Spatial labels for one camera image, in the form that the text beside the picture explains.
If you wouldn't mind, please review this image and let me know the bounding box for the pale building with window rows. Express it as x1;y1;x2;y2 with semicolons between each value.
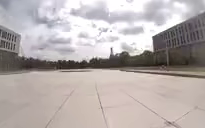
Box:
0;20;23;73

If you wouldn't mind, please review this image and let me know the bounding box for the slim tower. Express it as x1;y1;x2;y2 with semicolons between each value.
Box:
109;46;115;58

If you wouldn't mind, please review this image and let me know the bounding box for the grey concrete slab plaza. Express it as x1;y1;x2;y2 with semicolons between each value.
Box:
0;68;205;128

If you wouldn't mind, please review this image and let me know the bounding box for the grey building with window rows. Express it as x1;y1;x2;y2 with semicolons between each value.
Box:
151;8;205;67

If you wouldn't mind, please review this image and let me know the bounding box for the low concrete kerb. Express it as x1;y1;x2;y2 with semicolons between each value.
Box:
119;68;205;80

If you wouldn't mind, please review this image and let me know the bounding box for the row of trees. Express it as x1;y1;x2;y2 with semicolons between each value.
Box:
19;49;155;70

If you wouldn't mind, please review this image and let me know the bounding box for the grass strip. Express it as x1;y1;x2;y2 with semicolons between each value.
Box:
133;65;205;77

